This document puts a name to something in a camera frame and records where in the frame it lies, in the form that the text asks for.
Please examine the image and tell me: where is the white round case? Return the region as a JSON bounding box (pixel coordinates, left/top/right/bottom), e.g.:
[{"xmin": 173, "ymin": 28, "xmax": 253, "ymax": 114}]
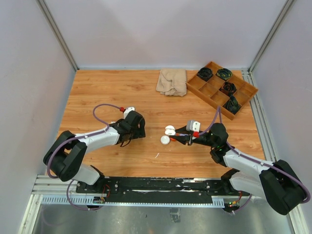
[{"xmin": 165, "ymin": 125, "xmax": 176, "ymax": 136}]

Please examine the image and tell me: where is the white earbud charging case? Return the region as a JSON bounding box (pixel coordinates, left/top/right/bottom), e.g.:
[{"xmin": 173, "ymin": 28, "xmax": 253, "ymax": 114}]
[{"xmin": 160, "ymin": 136, "xmax": 171, "ymax": 145}]

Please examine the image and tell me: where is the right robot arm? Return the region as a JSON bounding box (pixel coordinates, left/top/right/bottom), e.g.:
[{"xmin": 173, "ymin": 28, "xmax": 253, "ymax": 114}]
[{"xmin": 171, "ymin": 122, "xmax": 311, "ymax": 215}]

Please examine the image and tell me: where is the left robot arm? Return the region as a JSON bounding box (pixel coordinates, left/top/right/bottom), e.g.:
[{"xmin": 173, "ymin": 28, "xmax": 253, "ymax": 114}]
[{"xmin": 43, "ymin": 108, "xmax": 146, "ymax": 193}]

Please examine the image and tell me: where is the dark rolled sock bottom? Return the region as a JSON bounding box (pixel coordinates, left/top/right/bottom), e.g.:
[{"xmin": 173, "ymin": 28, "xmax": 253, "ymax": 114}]
[{"xmin": 223, "ymin": 95, "xmax": 241, "ymax": 115}]

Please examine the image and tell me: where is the beige folded cloth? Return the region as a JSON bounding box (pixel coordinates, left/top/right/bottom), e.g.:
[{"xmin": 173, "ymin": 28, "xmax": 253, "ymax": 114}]
[{"xmin": 156, "ymin": 69, "xmax": 187, "ymax": 97}]

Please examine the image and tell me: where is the wooden compartment tray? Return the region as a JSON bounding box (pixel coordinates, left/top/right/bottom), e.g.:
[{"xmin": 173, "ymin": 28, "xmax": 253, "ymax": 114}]
[{"xmin": 186, "ymin": 61, "xmax": 258, "ymax": 120}]

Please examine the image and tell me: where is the dark rolled sock middle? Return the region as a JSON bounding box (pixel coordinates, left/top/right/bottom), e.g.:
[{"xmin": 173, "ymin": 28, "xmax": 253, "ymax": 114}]
[{"xmin": 219, "ymin": 81, "xmax": 237, "ymax": 97}]

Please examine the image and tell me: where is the dark rolled sock top-left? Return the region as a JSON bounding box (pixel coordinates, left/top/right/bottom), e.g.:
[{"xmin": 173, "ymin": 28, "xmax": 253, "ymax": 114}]
[{"xmin": 197, "ymin": 67, "xmax": 213, "ymax": 82}]

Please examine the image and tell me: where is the dark rolled sock top-right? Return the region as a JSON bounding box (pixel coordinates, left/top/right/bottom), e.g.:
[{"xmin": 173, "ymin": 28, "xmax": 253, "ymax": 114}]
[{"xmin": 216, "ymin": 68, "xmax": 233, "ymax": 81}]

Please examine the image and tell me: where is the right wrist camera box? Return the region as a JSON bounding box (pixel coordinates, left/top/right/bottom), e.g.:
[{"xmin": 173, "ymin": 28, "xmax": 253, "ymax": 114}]
[{"xmin": 186, "ymin": 120, "xmax": 200, "ymax": 132}]

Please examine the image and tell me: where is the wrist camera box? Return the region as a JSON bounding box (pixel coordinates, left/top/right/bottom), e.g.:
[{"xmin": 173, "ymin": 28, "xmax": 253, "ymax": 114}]
[
  {"xmin": 123, "ymin": 107, "xmax": 135, "ymax": 118},
  {"xmin": 186, "ymin": 120, "xmax": 200, "ymax": 132}
]

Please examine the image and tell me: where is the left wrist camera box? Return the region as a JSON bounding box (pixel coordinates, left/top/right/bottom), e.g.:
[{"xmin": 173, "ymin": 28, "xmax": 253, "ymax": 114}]
[{"xmin": 123, "ymin": 107, "xmax": 135, "ymax": 118}]

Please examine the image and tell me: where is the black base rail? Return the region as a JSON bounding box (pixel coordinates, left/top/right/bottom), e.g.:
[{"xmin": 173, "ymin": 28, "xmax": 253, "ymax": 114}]
[{"xmin": 76, "ymin": 177, "xmax": 249, "ymax": 206}]

